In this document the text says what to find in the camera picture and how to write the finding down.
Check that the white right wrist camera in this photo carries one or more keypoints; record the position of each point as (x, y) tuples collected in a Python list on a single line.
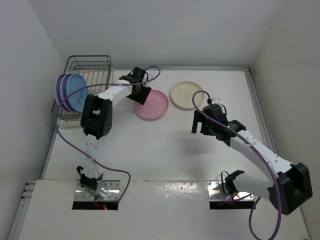
[(216, 101)]

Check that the blue plastic plate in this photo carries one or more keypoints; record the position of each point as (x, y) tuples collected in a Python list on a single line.
[(76, 85)]

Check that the metal base plate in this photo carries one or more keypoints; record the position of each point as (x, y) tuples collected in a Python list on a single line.
[(107, 191), (216, 194)]

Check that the wire dish rack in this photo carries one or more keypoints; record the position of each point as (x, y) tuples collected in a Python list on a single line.
[(85, 62)]

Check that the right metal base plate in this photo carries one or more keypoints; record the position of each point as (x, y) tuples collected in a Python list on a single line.
[(216, 194)]

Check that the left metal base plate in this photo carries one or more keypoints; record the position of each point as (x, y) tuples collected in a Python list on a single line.
[(107, 191)]

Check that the purple plastic plate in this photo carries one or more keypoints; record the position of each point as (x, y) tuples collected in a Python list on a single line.
[(57, 88), (63, 92)]

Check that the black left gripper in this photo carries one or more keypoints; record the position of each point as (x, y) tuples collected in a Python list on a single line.
[(140, 98)]

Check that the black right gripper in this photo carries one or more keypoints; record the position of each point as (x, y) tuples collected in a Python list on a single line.
[(198, 117)]

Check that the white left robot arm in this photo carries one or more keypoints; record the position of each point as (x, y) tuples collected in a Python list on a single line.
[(97, 122)]

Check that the pink plastic plate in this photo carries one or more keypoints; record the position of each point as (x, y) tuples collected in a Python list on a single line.
[(155, 106)]

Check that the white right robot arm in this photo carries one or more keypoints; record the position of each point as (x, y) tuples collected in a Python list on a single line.
[(286, 185)]

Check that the cream plastic plate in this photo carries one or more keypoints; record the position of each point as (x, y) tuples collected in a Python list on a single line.
[(182, 94)]

